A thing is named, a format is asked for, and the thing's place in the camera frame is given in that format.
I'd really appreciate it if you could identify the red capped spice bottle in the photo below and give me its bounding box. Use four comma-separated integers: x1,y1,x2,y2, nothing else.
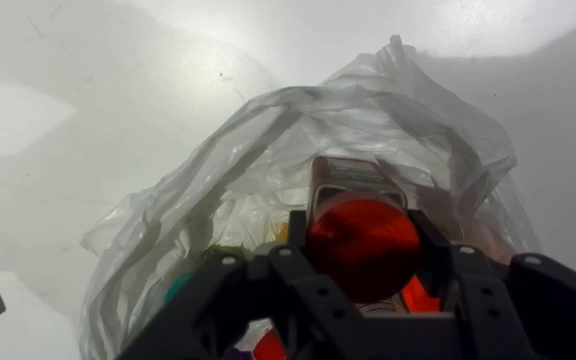
305,155,425,307

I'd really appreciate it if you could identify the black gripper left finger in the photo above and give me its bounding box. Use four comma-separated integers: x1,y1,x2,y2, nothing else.
117,211,364,360

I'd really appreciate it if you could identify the teal lid dough tub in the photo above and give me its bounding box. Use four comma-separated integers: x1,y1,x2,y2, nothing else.
164,271,194,305

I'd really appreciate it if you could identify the orange lid dough tub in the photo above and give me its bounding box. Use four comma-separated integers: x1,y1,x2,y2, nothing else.
399,277,444,315

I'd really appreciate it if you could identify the clear white plastic bag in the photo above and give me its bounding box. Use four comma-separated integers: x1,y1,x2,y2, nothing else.
78,34,545,360

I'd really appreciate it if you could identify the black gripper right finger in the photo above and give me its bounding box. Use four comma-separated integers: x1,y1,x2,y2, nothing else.
408,211,576,360

